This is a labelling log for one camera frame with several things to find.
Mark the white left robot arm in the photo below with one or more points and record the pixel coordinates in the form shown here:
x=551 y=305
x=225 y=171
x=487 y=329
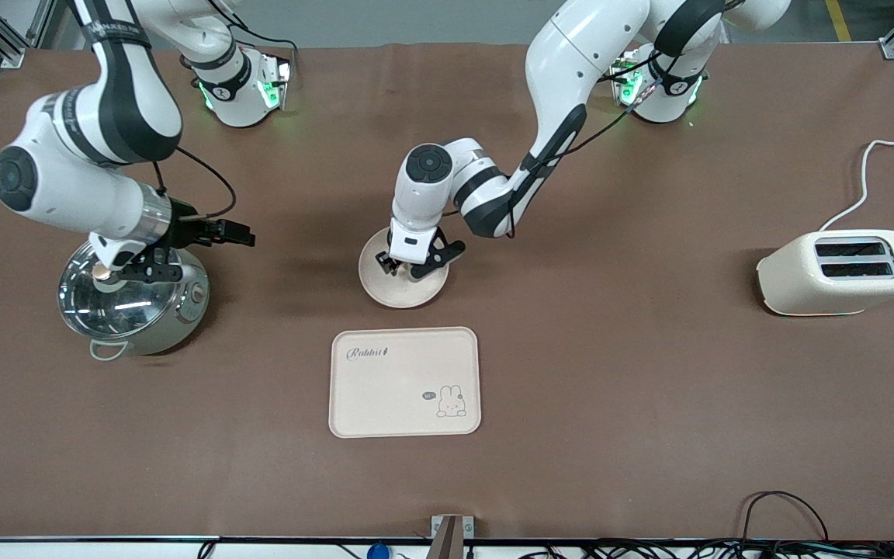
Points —
x=563 y=62

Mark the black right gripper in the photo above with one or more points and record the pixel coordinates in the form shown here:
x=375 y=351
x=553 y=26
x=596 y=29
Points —
x=185 y=227

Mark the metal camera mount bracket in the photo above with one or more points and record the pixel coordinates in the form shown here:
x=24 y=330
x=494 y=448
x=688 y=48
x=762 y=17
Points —
x=452 y=536

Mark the small blue round object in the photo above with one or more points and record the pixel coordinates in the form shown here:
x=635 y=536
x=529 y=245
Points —
x=378 y=552

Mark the brown table cover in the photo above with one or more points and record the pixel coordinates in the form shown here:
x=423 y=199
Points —
x=649 y=349

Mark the round cream plate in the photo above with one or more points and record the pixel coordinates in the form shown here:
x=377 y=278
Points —
x=400 y=293

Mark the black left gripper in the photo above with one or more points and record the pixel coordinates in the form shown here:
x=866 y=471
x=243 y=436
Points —
x=390 y=265

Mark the cream rabbit print tray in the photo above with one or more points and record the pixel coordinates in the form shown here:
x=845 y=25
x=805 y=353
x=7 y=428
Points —
x=404 y=382

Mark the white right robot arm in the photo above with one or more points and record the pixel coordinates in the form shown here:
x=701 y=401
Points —
x=67 y=178

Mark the pale green electric pot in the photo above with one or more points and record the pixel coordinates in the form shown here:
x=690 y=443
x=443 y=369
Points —
x=183 y=318

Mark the glass pot lid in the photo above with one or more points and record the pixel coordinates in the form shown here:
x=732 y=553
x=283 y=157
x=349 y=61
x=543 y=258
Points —
x=121 y=310

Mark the cream two-slot toaster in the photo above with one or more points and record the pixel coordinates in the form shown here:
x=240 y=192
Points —
x=819 y=283

